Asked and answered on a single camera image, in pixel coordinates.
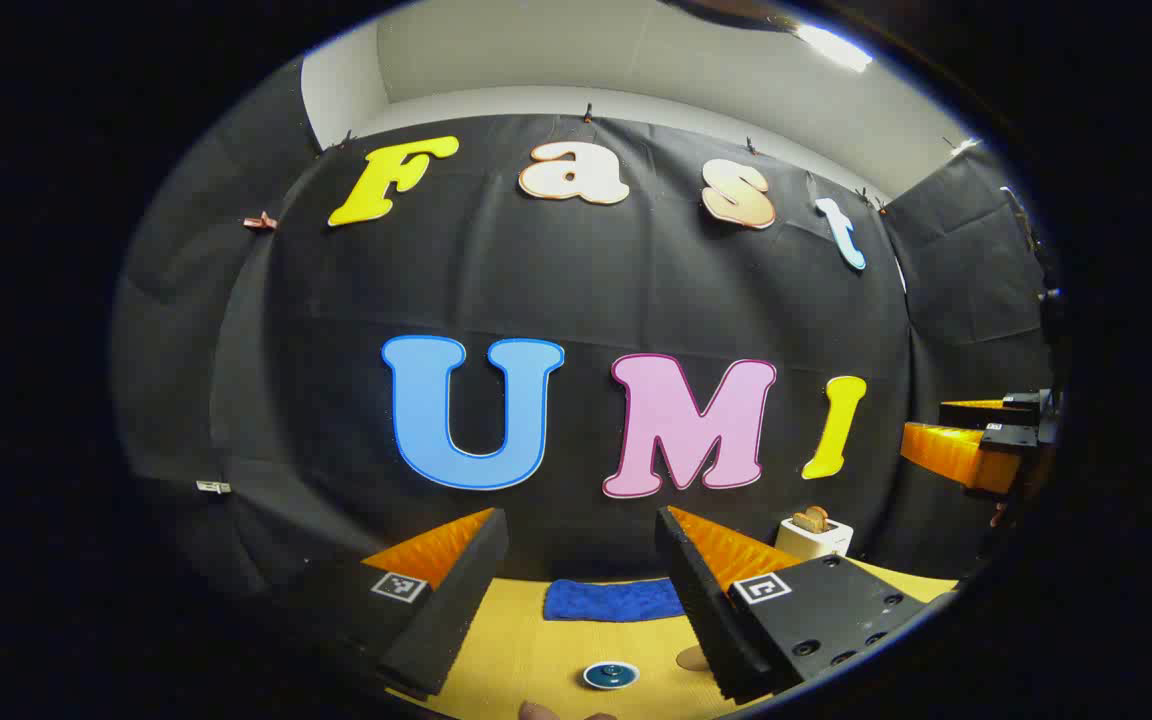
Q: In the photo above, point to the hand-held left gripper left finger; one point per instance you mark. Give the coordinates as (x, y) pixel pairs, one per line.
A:
(456, 610)

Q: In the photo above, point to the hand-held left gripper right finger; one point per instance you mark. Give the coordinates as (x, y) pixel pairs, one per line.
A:
(701, 610)

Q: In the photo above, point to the round brown coaster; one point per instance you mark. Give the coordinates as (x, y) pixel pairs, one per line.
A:
(691, 658)

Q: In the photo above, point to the orange clip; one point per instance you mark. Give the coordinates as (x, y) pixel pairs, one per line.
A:
(259, 221)

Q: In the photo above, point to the white teacup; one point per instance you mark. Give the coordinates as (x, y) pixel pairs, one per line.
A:
(586, 677)

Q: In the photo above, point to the white toaster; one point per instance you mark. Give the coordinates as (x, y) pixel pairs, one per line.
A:
(816, 543)

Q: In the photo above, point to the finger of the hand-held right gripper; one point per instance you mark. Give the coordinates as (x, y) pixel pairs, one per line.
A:
(986, 415)
(946, 450)

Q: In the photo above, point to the blue towel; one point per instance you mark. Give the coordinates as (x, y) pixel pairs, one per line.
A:
(606, 600)

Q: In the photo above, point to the ceiling light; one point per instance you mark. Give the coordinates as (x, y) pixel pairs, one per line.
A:
(836, 47)

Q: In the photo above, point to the toasted bread slice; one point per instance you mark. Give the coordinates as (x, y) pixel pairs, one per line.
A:
(811, 520)

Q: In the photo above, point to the white clip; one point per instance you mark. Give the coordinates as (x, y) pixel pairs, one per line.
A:
(213, 487)

